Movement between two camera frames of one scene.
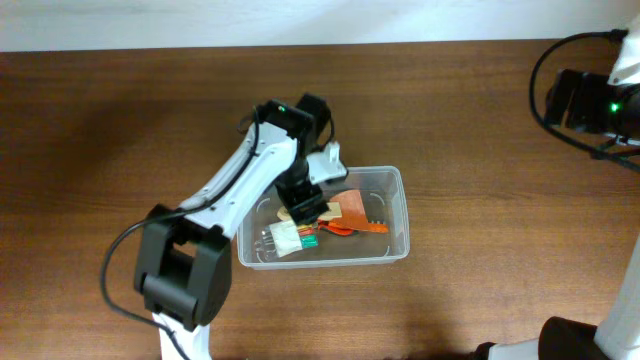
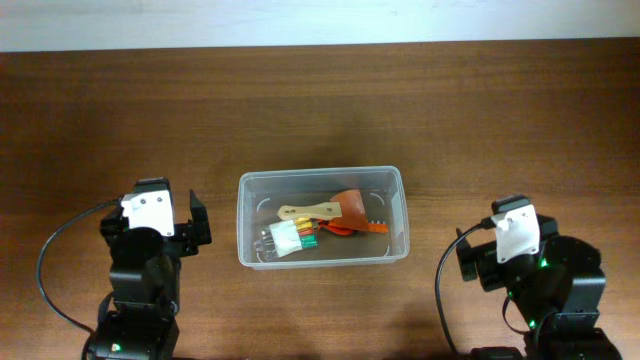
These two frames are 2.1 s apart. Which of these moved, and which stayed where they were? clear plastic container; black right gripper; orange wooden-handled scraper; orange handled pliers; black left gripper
Moved: black left gripper; black right gripper
Stayed: orange wooden-handled scraper; clear plastic container; orange handled pliers
